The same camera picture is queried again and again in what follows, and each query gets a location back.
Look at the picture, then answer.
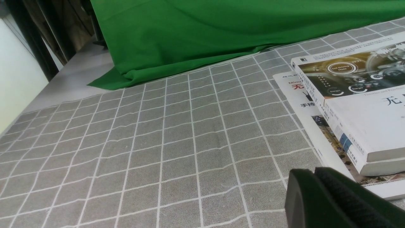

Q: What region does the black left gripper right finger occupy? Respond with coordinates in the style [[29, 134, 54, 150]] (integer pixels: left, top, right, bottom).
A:
[[314, 167, 405, 228]]

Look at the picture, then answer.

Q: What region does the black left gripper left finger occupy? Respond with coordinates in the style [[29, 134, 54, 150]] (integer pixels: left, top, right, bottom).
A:
[[284, 169, 356, 228]]

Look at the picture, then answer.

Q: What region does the large thin white magazine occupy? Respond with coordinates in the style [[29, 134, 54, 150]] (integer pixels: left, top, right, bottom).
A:
[[273, 71, 404, 200]]

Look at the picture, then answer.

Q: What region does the grey checked tablecloth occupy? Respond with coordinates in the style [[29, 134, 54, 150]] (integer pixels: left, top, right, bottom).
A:
[[1, 18, 404, 228]]

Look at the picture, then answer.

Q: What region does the white self-driving textbook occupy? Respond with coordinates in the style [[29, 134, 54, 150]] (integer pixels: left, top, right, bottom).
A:
[[291, 32, 405, 162]]

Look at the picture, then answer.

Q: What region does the green backdrop cloth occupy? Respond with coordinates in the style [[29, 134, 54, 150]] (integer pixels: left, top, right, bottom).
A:
[[89, 0, 405, 90]]

